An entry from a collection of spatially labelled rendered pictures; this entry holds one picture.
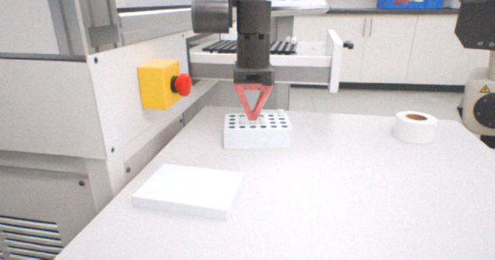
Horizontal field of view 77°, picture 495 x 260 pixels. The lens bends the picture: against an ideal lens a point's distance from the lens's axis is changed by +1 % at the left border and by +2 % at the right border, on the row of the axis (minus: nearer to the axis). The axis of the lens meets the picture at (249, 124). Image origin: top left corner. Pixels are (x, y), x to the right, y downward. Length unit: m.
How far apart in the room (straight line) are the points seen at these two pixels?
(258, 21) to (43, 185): 0.43
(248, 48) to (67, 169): 0.33
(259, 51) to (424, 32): 3.53
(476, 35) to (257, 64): 0.67
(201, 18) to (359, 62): 3.40
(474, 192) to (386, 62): 3.42
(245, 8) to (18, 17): 0.30
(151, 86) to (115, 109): 0.07
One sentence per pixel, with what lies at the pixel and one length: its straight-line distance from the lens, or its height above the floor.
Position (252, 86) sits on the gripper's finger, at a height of 0.87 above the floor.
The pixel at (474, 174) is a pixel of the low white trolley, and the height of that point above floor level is 0.76.
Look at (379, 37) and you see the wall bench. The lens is 3.84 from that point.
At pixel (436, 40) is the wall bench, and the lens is 4.04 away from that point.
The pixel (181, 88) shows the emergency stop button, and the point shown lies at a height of 0.87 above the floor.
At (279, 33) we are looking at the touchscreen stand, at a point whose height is 0.84.
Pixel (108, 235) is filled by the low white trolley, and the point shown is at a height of 0.76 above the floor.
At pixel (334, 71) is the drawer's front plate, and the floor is 0.87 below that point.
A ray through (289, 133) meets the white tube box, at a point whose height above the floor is 0.79.
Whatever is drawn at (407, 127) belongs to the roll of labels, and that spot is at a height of 0.79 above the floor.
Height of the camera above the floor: 1.01
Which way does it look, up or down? 22 degrees down
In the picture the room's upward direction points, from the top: straight up
